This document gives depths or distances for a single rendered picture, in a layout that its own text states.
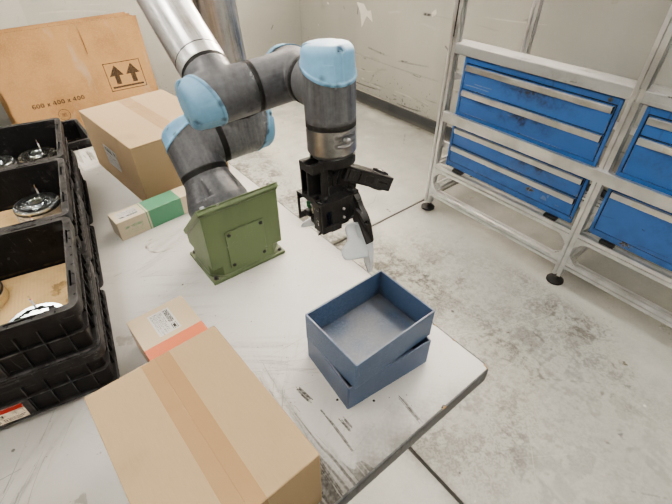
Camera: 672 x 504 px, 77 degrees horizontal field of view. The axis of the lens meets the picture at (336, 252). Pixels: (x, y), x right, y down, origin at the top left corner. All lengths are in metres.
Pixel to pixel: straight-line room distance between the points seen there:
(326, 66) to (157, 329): 0.61
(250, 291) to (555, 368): 1.32
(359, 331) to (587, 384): 1.27
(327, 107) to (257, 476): 0.50
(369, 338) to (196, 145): 0.59
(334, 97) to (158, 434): 0.53
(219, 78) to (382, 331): 0.54
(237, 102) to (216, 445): 0.48
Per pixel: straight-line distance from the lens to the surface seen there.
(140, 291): 1.15
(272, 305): 1.02
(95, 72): 3.83
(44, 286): 1.06
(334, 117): 0.61
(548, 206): 2.21
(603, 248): 2.14
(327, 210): 0.65
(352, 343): 0.84
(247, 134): 1.08
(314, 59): 0.59
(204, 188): 1.03
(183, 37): 0.71
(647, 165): 1.98
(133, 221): 1.32
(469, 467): 1.62
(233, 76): 0.65
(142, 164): 1.39
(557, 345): 2.04
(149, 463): 0.68
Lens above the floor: 1.44
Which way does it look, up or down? 40 degrees down
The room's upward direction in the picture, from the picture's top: straight up
